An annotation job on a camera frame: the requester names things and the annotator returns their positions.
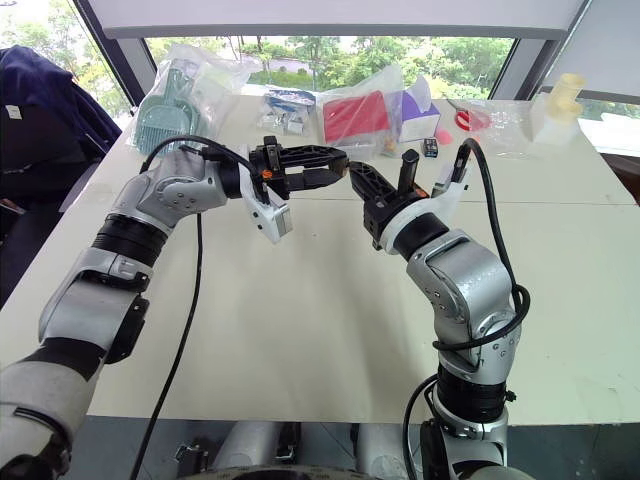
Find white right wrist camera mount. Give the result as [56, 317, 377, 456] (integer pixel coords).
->
[377, 158, 472, 254]

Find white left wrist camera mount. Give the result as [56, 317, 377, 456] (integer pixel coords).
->
[238, 143, 294, 245]

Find red handled scissors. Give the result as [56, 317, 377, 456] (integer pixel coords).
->
[446, 98, 494, 133]

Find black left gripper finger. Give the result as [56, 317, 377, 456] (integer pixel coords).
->
[288, 168, 347, 194]
[281, 143, 350, 171]

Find plastic bag with blue parts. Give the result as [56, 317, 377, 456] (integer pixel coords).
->
[256, 85, 319, 139]

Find dark rounded robot torso shape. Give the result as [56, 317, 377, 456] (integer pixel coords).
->
[189, 463, 416, 480]

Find dark blue jacket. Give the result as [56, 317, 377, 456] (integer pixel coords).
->
[0, 44, 124, 177]

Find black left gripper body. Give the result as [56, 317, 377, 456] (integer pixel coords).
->
[248, 135, 292, 202]

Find clear plastic bag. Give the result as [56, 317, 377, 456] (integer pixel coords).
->
[464, 105, 532, 157]

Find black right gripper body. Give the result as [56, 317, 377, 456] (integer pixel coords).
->
[362, 188, 430, 252]

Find black chair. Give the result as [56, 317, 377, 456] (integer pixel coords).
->
[0, 144, 104, 306]

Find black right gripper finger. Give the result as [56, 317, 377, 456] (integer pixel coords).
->
[398, 148, 420, 195]
[348, 160, 400, 205]

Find teal scoop in plastic bag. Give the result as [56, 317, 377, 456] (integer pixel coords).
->
[130, 43, 254, 154]

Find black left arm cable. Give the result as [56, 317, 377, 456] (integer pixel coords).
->
[128, 134, 264, 480]

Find red item in plastic bag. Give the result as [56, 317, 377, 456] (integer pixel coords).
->
[316, 64, 404, 151]

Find purple and white tissue box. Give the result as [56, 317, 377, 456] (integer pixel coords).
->
[397, 74, 443, 144]

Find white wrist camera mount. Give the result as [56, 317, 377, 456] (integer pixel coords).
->
[238, 143, 294, 245]
[377, 158, 472, 254]

